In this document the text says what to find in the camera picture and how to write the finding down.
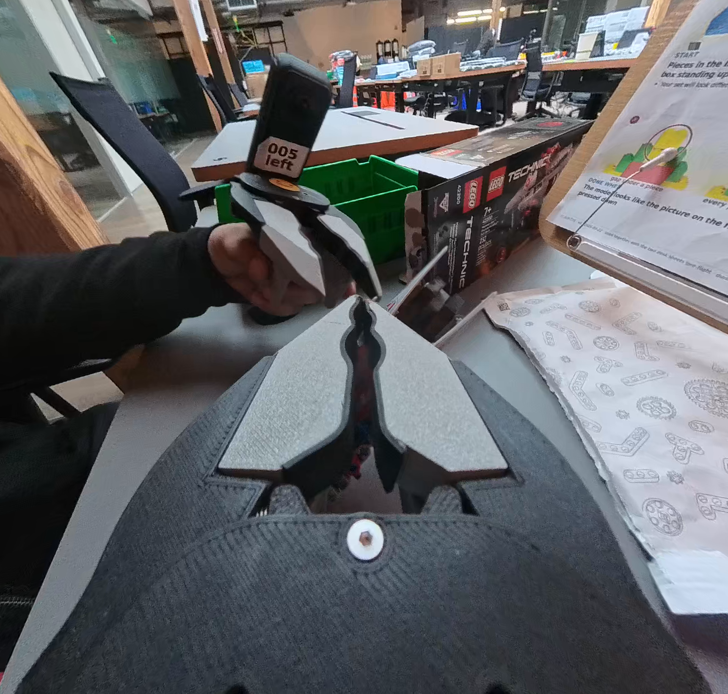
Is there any person's left forearm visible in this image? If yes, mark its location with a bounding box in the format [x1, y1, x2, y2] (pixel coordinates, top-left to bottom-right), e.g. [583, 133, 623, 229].
[0, 225, 242, 390]

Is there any printed instruction sheet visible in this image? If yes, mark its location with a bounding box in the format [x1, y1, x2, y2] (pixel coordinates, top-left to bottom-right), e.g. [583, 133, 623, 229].
[545, 0, 728, 298]

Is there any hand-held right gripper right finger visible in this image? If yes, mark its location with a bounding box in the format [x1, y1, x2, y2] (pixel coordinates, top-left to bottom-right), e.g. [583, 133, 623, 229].
[364, 298, 510, 494]

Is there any red grey lego vehicle model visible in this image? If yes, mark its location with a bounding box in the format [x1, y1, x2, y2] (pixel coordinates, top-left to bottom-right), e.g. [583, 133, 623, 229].
[327, 244, 497, 504]

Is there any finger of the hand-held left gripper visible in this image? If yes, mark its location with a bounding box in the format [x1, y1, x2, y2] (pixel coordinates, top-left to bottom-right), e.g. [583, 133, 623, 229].
[315, 210, 384, 301]
[257, 202, 329, 301]

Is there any long wooden workbench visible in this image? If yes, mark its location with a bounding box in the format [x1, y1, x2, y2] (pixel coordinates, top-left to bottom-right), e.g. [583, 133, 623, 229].
[353, 57, 638, 129]

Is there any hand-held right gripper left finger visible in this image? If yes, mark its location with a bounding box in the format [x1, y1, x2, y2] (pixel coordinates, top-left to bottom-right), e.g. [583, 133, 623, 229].
[218, 296, 365, 500]

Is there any wooden support post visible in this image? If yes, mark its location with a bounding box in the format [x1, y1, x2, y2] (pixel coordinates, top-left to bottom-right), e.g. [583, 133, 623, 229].
[159, 0, 240, 132]

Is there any dark mesh office chair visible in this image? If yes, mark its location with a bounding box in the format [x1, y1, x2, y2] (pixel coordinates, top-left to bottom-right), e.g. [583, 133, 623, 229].
[50, 71, 201, 234]

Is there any instruction sheet on stand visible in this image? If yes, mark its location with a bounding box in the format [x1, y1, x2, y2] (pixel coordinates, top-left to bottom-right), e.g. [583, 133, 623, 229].
[537, 0, 728, 334]

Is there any printed paper bag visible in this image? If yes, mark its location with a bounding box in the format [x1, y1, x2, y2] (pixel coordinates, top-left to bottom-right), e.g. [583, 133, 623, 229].
[485, 285, 728, 572]

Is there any green plastic bin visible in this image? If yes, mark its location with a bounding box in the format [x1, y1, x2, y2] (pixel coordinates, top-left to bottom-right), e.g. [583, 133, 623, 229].
[215, 155, 420, 266]

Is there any white torn paper bag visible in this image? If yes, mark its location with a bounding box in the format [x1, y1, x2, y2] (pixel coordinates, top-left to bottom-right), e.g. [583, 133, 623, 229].
[645, 549, 728, 616]

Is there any black lego set box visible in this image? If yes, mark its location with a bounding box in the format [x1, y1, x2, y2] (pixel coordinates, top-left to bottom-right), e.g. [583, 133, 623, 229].
[396, 117, 596, 298]

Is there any person's left hand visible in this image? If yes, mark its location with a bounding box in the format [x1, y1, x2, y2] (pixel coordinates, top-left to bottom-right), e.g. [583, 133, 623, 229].
[207, 222, 356, 318]

